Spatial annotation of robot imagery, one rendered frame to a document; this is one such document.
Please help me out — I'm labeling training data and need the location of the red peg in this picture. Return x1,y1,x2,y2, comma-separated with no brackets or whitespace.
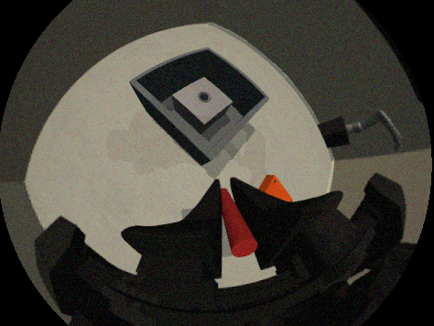
221,189,257,257

